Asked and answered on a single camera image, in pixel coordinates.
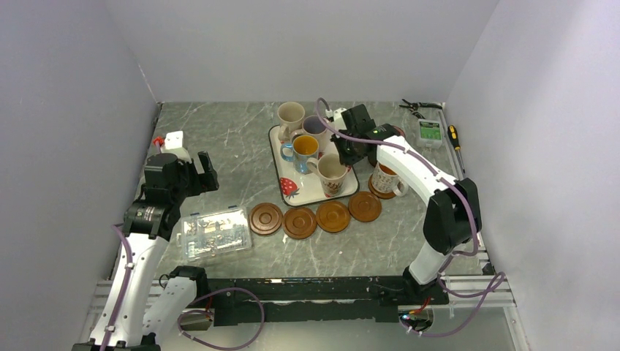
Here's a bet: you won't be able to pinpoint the cream patterned mug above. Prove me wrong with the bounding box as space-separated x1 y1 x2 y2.
306 154 349 197

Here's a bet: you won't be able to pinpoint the clear plastic parts box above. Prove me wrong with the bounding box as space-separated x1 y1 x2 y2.
178 206 252 262

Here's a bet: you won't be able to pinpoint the white mug orange inside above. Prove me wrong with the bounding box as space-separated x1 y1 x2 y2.
368 163 409 199

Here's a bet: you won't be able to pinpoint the brown wooden coaster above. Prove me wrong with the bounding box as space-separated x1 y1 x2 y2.
315 200 351 233
283 207 317 240
348 192 382 222
368 175 398 200
249 203 284 236

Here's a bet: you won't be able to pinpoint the pink mug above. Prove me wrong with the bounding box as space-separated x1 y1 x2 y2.
393 126 406 137

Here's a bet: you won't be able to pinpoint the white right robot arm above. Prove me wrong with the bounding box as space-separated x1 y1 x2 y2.
325 105 482 303

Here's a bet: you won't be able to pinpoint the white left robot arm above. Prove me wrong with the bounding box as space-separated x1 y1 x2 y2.
72 151 219 350

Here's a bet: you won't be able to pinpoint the grey purple mug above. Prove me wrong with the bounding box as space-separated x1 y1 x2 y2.
290 116 330 152

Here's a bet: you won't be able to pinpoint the blue mug yellow inside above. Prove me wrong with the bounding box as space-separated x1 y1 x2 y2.
280 135 320 175

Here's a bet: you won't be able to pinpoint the black pliers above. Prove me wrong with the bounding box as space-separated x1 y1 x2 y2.
399 99 443 119

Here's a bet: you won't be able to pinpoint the cream mug outside tray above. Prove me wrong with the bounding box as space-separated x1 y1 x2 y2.
277 102 306 143

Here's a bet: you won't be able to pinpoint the white green electronic device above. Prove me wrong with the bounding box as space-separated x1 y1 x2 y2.
416 118 443 149

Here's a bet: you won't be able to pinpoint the white serving tray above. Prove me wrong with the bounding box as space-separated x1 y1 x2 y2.
268 122 359 208

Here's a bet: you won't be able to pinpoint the yellow black screwdriver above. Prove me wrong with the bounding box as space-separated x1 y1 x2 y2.
447 124 466 174

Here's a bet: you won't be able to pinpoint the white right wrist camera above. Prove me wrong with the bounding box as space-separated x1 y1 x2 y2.
325 107 347 130

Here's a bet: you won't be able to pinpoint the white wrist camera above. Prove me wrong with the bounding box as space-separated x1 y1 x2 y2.
325 107 347 130
152 131 191 162

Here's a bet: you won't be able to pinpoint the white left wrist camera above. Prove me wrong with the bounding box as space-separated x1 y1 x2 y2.
152 131 191 162

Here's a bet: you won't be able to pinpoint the aluminium frame rail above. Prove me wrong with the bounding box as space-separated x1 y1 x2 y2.
437 109 496 276

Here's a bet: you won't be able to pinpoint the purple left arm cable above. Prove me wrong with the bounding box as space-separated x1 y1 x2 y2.
99 223 134 351

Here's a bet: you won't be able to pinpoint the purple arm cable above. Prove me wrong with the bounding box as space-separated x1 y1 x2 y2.
315 97 507 339
99 223 134 351

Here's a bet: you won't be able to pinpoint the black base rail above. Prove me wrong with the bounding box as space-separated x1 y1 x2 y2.
167 260 449 327

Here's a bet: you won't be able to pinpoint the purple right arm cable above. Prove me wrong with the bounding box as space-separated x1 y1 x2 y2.
315 97 507 339

